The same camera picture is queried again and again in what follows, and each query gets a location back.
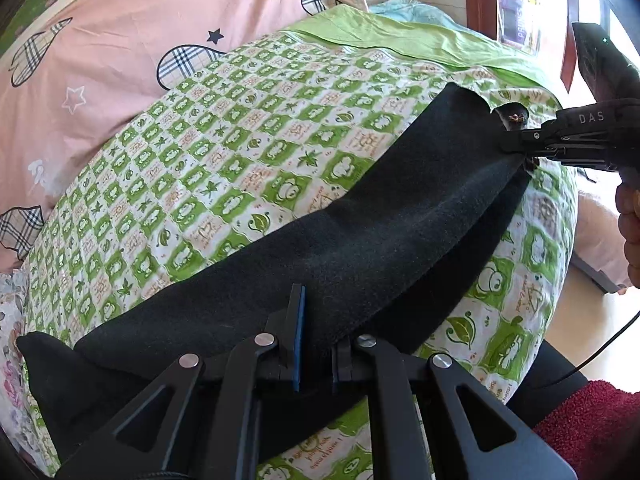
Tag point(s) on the red sweater sleeve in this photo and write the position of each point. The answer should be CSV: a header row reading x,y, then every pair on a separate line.
x,y
596,431

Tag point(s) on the pink plaid-heart duvet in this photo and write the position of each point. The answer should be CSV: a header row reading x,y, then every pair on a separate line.
x,y
85,68

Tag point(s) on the green patterned quilt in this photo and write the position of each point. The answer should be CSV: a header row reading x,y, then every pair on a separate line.
x,y
273,131

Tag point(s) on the person's right hand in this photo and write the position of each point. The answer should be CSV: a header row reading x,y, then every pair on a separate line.
x,y
628,205

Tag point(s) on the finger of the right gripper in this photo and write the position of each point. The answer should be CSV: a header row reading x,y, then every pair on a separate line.
x,y
514,116
527,143

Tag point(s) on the plain green sheet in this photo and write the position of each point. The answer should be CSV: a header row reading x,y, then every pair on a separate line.
x,y
348,26

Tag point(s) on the light blue cloth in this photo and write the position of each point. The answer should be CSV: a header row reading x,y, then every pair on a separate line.
x,y
413,11

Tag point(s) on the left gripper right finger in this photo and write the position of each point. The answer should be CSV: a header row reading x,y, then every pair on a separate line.
x,y
431,419

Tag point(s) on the black pants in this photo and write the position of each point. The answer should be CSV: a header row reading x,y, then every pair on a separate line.
x,y
393,256

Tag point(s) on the wooden window frame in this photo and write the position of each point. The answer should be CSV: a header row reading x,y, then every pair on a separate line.
x,y
542,28

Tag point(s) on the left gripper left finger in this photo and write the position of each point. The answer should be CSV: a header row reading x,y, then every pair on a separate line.
x,y
140,441

